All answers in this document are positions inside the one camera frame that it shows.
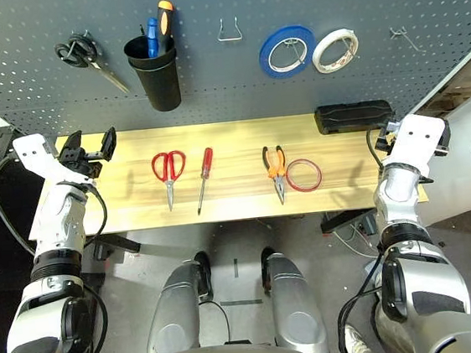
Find silver robot right leg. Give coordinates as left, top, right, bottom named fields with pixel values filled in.
left=258, top=241, right=331, bottom=353

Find red handled scissors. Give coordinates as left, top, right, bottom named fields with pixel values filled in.
left=150, top=149, right=192, bottom=215

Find white tape roll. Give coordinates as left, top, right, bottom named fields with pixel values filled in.
left=309, top=26, right=363, bottom=75

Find red tape roll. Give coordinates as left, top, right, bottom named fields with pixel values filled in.
left=283, top=157, right=324, bottom=195

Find black power adapter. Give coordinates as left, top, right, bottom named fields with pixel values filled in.
left=355, top=210, right=378, bottom=236

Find silver wire loop holder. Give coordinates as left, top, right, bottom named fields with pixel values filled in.
left=215, top=15, right=244, bottom=44

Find blue handled screwdriver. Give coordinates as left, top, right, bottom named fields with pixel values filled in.
left=143, top=16, right=164, bottom=60

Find thin black floor cable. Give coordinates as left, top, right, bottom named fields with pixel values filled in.
left=197, top=297, right=234, bottom=346

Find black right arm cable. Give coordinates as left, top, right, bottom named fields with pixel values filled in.
left=316, top=119, right=423, bottom=353

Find silver robot left leg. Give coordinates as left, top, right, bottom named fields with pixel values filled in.
left=136, top=249, right=221, bottom=353

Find black handled scissors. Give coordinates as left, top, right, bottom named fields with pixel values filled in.
left=53, top=26, right=132, bottom=101

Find grey metal pegboard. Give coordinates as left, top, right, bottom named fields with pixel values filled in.
left=0, top=0, right=471, bottom=148

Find black plastic tool case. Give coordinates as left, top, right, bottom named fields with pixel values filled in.
left=313, top=97, right=397, bottom=137

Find blue tape roll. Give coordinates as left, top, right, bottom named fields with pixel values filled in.
left=256, top=23, right=319, bottom=81

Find grey floor tape strip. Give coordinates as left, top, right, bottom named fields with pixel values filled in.
left=221, top=297, right=263, bottom=309

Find white sneaker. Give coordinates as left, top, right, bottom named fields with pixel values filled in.
left=342, top=320, right=384, bottom=353

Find black plastic cup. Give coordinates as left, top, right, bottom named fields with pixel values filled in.
left=122, top=31, right=184, bottom=116

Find orange black pliers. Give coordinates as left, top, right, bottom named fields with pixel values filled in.
left=261, top=143, right=292, bottom=207

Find white floor cable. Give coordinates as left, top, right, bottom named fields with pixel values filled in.
left=333, top=220, right=382, bottom=262

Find silver scissors peg hook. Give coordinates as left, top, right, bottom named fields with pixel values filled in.
left=69, top=29, right=94, bottom=60

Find orange black screwdriver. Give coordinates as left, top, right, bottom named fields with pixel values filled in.
left=152, top=0, right=179, bottom=55

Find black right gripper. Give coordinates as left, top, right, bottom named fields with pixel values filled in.
left=434, top=118, right=454, bottom=157

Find black table foot bar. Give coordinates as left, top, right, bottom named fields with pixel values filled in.
left=91, top=231, right=142, bottom=262
left=318, top=208, right=379, bottom=236

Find silver tape peg hook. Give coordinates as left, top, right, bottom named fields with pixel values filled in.
left=282, top=36, right=309, bottom=67
left=388, top=23, right=428, bottom=58

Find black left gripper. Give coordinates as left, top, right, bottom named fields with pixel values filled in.
left=54, top=126, right=122, bottom=184

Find silver robot leg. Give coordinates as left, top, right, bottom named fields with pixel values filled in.
left=136, top=249, right=221, bottom=353
left=258, top=241, right=331, bottom=353

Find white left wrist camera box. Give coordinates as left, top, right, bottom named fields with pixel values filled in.
left=10, top=127, right=96, bottom=196

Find red handled screwdriver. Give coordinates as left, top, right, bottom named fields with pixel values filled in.
left=190, top=147, right=220, bottom=215

